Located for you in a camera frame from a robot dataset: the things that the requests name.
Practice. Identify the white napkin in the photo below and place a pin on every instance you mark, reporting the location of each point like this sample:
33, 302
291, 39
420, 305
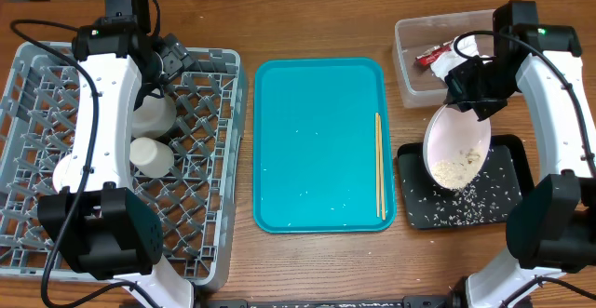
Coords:
449, 59

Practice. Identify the black plastic tray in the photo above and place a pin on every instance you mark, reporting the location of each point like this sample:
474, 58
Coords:
504, 180

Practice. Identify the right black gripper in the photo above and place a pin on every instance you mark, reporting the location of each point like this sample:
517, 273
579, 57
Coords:
454, 91

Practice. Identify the grey plastic dish rack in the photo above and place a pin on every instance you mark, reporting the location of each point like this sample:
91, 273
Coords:
194, 201

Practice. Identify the red sauce packet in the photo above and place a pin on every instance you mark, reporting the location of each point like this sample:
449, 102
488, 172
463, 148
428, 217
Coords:
432, 54

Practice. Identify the clear plastic waste bin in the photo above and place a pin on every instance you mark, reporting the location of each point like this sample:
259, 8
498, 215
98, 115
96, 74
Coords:
419, 87

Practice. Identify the white paper cup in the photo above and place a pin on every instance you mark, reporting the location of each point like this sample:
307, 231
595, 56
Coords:
152, 158

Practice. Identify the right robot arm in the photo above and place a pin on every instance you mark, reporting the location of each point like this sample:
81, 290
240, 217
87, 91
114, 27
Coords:
551, 232

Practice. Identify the grey round bowl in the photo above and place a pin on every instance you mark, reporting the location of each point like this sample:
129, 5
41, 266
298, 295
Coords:
154, 117

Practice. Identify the pile of rice grains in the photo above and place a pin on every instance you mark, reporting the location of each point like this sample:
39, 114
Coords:
462, 192

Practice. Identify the small white round plate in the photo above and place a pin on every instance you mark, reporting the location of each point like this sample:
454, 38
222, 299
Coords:
59, 175

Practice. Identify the teal plastic serving tray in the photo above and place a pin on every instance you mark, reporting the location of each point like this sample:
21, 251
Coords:
313, 146

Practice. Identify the large white plate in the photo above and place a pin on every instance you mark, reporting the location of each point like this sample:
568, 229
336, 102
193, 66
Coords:
455, 147

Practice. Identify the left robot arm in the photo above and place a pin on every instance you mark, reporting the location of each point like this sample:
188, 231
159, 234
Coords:
98, 225

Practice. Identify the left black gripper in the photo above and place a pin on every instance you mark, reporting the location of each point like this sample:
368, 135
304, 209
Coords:
175, 57

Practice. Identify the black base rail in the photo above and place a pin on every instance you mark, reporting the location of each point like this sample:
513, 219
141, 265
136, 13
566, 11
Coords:
432, 301

